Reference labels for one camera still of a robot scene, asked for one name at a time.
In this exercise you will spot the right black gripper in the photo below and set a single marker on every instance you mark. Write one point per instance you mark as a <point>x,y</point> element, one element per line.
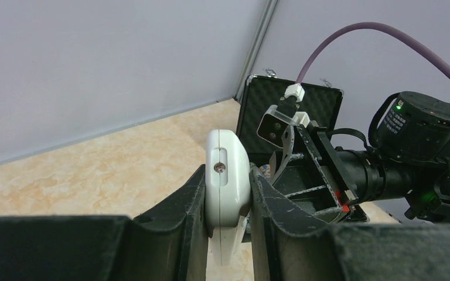
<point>315,177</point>

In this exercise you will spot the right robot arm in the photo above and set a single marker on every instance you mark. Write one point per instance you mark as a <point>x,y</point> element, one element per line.
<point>405,154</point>

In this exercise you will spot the black aluminium case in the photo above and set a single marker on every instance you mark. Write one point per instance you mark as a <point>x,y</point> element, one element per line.
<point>260,92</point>

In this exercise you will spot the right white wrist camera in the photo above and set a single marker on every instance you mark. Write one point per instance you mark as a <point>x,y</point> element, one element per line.
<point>286,112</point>

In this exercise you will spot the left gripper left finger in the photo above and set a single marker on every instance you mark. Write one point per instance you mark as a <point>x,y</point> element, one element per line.
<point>167,242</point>

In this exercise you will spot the white remote control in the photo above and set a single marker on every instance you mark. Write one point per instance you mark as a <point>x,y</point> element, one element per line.
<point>227,194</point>

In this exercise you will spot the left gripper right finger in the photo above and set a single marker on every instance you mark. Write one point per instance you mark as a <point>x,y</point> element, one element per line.
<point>290,244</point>

